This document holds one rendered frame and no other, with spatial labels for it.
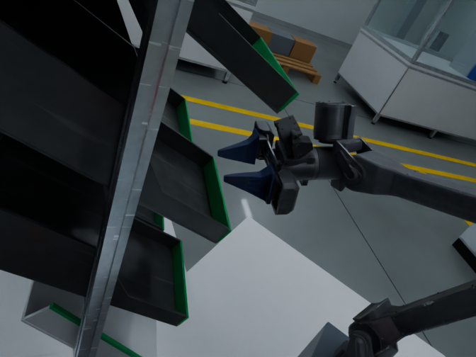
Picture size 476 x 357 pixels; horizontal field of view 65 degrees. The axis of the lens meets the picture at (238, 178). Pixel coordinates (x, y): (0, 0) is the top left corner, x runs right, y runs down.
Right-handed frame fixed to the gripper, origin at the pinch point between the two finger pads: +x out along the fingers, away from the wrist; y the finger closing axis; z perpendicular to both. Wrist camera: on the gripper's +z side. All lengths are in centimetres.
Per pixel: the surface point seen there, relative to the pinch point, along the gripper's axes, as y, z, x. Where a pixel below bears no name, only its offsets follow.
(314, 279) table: -15, -54, -32
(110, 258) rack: 23.9, 7.5, 17.7
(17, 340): 5, -36, 40
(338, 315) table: -3, -55, -35
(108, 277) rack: 23.9, 4.7, 18.2
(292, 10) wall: -829, -177, -302
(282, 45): -500, -148, -177
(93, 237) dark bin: 12.9, -1.4, 21.5
